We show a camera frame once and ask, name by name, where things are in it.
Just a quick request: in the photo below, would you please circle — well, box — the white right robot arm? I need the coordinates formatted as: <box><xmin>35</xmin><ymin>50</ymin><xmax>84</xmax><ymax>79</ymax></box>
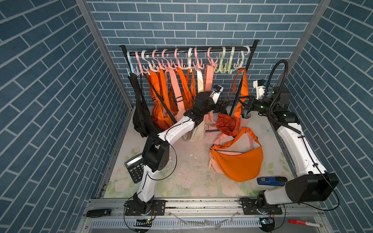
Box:
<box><xmin>239</xmin><ymin>60</ymin><xmax>339</xmax><ymax>214</ymax></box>

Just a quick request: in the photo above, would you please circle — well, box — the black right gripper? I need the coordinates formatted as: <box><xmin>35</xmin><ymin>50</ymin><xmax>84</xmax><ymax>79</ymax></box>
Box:
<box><xmin>236</xmin><ymin>97</ymin><xmax>273</xmax><ymax>118</ymax></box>

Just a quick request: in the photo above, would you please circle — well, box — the black clothes rack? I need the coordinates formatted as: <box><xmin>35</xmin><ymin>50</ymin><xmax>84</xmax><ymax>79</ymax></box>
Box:
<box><xmin>119</xmin><ymin>39</ymin><xmax>260</xmax><ymax>133</ymax></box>

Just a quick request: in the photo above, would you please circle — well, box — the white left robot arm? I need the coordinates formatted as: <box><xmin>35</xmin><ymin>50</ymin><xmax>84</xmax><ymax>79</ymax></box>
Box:
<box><xmin>130</xmin><ymin>85</ymin><xmax>223</xmax><ymax>216</ymax></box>

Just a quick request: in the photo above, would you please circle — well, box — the black calculator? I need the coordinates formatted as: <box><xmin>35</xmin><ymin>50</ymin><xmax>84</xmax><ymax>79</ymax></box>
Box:
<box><xmin>124</xmin><ymin>153</ymin><xmax>144</xmax><ymax>184</ymax></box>

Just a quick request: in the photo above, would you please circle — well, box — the pink metal pen bucket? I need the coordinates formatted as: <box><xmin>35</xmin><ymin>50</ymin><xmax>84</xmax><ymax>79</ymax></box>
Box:
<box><xmin>240</xmin><ymin>109</ymin><xmax>252</xmax><ymax>128</ymax></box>

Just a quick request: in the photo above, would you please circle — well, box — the pink hook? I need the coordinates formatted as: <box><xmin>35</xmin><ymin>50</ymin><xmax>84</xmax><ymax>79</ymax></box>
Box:
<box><xmin>207</xmin><ymin>47</ymin><xmax>219</xmax><ymax>68</ymax></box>

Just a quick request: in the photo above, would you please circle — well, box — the black remote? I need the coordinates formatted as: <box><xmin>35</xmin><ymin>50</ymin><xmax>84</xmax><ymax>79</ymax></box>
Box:
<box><xmin>86</xmin><ymin>209</ymin><xmax>112</xmax><ymax>218</ymax></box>

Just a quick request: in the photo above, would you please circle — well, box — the dark orange bag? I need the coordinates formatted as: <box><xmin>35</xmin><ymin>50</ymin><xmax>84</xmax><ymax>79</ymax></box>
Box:
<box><xmin>213</xmin><ymin>68</ymin><xmax>249</xmax><ymax>136</ymax></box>

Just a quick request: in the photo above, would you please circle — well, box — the green hook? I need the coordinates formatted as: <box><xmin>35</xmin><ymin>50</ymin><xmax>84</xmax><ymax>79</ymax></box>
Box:
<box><xmin>214</xmin><ymin>47</ymin><xmax>226</xmax><ymax>74</ymax></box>
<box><xmin>225</xmin><ymin>46</ymin><xmax>235</xmax><ymax>74</ymax></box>

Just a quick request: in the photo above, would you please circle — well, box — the white hook right end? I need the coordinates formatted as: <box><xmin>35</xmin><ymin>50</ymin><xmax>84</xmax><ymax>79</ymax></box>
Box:
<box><xmin>234</xmin><ymin>46</ymin><xmax>251</xmax><ymax>70</ymax></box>

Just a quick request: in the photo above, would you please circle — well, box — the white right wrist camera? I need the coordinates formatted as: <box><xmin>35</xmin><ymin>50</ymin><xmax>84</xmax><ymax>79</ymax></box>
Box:
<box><xmin>253</xmin><ymin>79</ymin><xmax>266</xmax><ymax>100</ymax></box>

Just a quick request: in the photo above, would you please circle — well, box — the bright orange crescent bag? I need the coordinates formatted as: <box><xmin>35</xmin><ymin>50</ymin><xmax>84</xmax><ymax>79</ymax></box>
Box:
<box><xmin>210</xmin><ymin>127</ymin><xmax>264</xmax><ymax>182</ymax></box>

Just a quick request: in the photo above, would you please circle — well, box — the blue card device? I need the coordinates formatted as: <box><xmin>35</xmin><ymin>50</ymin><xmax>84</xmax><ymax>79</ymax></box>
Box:
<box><xmin>257</xmin><ymin>176</ymin><xmax>288</xmax><ymax>186</ymax></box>

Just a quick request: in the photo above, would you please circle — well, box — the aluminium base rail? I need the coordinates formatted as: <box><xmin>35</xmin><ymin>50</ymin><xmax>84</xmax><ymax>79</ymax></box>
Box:
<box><xmin>77</xmin><ymin>198</ymin><xmax>333</xmax><ymax>233</ymax></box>

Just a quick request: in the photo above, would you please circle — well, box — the light blue hook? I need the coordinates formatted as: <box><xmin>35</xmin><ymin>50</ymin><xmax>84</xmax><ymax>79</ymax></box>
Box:
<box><xmin>126</xmin><ymin>51</ymin><xmax>137</xmax><ymax>75</ymax></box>

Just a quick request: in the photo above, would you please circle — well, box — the beige bag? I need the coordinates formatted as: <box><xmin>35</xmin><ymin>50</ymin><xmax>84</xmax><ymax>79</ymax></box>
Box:
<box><xmin>183</xmin><ymin>68</ymin><xmax>205</xmax><ymax>142</ymax></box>

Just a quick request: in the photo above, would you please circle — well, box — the red white marker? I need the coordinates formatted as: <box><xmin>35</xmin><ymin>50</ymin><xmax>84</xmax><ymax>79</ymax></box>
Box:
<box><xmin>288</xmin><ymin>219</ymin><xmax>322</xmax><ymax>228</ymax></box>

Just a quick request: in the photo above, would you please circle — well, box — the black bag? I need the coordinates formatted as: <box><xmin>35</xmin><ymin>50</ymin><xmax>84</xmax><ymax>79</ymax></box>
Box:
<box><xmin>128</xmin><ymin>73</ymin><xmax>161</xmax><ymax>137</ymax></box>

